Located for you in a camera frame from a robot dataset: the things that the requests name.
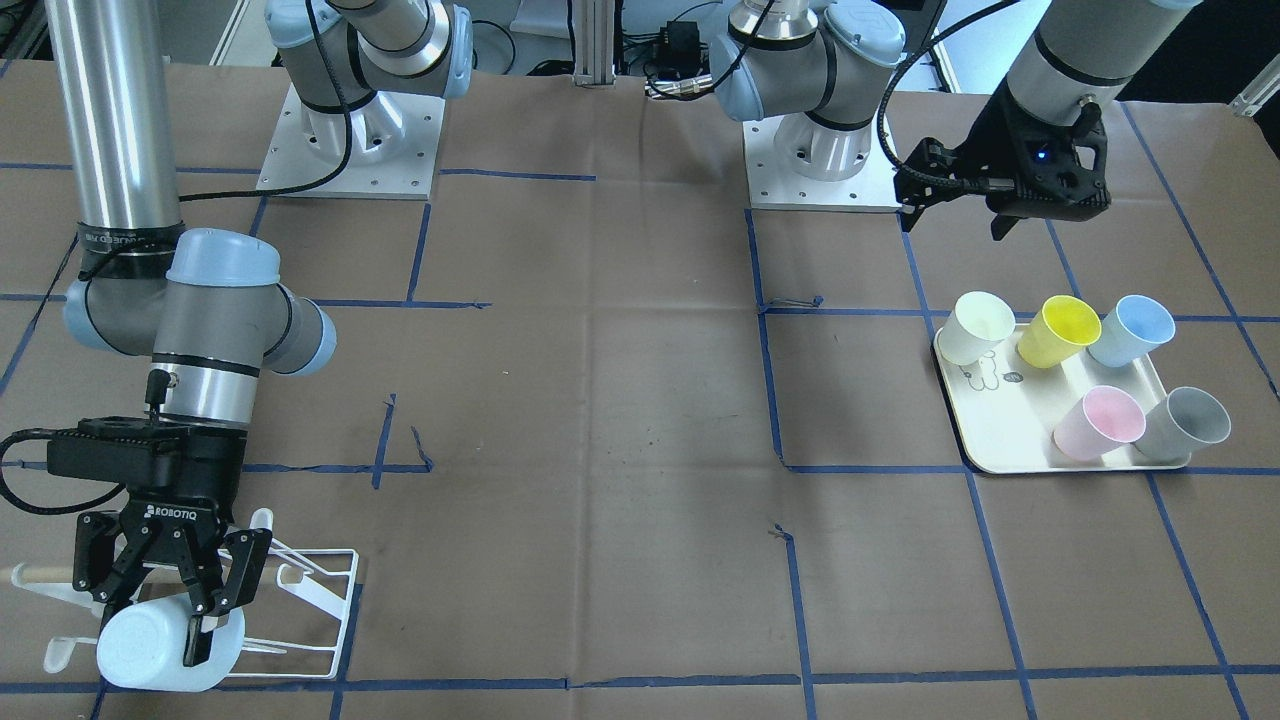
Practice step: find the pale green plastic cup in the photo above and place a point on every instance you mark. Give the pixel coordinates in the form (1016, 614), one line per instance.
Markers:
(978, 323)

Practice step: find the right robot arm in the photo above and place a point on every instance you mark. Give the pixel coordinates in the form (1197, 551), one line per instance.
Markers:
(205, 306)

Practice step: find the cream plastic tray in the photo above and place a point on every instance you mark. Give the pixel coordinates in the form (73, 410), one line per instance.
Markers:
(1004, 410)

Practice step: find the light blue plastic cup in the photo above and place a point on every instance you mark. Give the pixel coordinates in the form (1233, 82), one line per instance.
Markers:
(143, 647)

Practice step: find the white wire cup rack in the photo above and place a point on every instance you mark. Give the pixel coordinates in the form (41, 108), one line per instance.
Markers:
(296, 629)

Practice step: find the yellow plastic cup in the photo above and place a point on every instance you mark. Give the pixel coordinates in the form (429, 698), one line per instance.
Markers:
(1062, 328)

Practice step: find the pink plastic cup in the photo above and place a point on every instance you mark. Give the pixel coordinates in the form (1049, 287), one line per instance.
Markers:
(1105, 418)

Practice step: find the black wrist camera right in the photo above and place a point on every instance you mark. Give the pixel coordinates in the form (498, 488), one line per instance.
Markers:
(115, 449)

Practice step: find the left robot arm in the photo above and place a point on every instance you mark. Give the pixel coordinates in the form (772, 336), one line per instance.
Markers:
(840, 67)

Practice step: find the aluminium frame post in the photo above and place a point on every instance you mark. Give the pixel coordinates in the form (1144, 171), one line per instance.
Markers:
(595, 40)

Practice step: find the grey plastic cup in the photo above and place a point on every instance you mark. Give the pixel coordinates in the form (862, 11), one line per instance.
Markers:
(1187, 420)

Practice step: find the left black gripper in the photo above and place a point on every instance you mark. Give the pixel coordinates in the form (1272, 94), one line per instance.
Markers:
(1000, 140)

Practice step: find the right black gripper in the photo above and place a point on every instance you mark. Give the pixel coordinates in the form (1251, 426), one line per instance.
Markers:
(205, 478)

